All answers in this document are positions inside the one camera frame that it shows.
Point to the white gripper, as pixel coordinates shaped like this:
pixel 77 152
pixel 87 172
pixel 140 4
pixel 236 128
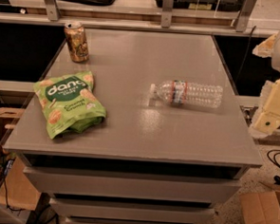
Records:
pixel 267 119

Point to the clear plastic water bottle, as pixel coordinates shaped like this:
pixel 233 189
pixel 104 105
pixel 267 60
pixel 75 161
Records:
pixel 185 93

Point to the black tray on shelf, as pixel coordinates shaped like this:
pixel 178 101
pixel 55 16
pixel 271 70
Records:
pixel 218 5

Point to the cardboard box right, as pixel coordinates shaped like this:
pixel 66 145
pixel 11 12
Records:
pixel 261 208

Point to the cardboard box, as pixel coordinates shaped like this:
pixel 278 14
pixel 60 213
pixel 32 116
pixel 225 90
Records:
pixel 261 208
pixel 16 191

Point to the grey drawer cabinet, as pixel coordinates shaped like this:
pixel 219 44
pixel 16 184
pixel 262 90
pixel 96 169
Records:
pixel 149 162

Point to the gold drink can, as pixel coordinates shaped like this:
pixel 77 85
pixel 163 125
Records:
pixel 76 42

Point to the green dang chips bag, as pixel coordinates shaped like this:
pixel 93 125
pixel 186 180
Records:
pixel 69 104

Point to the cardboard box left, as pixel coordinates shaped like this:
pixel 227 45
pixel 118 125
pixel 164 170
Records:
pixel 16 191

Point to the metal shelf rail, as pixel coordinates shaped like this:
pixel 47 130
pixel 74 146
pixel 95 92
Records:
pixel 144 14

